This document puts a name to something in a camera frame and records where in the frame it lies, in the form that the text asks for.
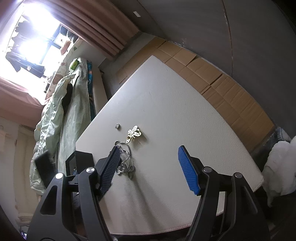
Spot silver ball chain necklace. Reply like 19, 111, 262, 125
113, 139, 136, 179

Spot pink right curtain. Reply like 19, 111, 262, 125
41, 0, 139, 59

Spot black garment on bed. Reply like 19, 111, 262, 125
62, 83, 73, 114

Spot white low table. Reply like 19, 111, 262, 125
76, 56, 263, 235

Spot pink curtain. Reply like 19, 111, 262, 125
41, 0, 139, 59
0, 78, 44, 128

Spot light green crumpled duvet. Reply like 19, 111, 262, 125
29, 58, 87, 196

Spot flattened cardboard sheet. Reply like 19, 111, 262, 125
116, 37, 275, 152

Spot green bed mattress sheet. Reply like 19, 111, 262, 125
55, 58, 96, 174

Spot dark pillows on sill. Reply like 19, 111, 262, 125
59, 25, 77, 42

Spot floral window seat cushion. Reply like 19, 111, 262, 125
45, 38, 83, 100

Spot white wall socket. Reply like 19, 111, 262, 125
133, 11, 141, 18

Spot green box on bed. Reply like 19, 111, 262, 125
69, 58, 80, 71

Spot hanging dark clothes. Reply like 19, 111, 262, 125
6, 20, 45, 78

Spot pink left curtain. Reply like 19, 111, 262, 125
0, 78, 44, 128

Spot black open jewelry box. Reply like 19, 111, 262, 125
65, 151, 94, 176

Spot gold butterfly brooch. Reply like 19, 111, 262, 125
125, 126, 142, 144

